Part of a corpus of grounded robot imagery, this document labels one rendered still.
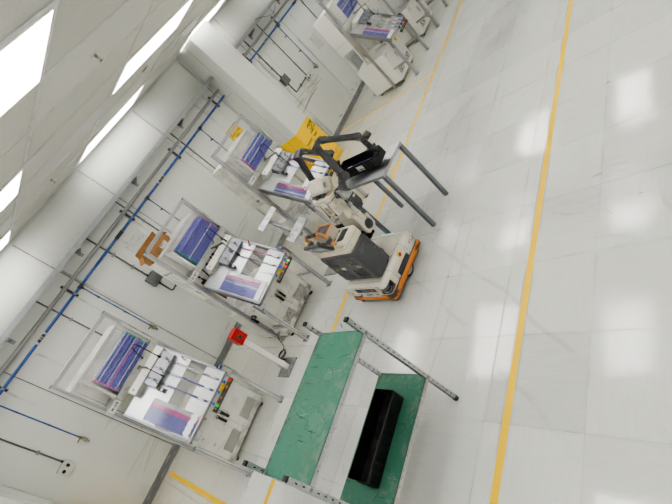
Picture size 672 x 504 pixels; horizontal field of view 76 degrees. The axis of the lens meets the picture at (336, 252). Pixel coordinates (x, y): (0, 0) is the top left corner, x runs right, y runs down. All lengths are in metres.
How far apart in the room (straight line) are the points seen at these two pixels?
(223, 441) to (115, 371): 1.27
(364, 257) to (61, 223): 3.92
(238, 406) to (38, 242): 3.10
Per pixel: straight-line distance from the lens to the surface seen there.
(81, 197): 6.40
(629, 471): 2.66
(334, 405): 2.49
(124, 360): 4.65
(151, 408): 4.62
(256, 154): 5.68
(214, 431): 4.84
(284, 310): 5.18
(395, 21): 8.33
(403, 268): 4.11
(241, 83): 7.37
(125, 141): 6.81
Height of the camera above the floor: 2.42
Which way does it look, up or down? 26 degrees down
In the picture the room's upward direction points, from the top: 51 degrees counter-clockwise
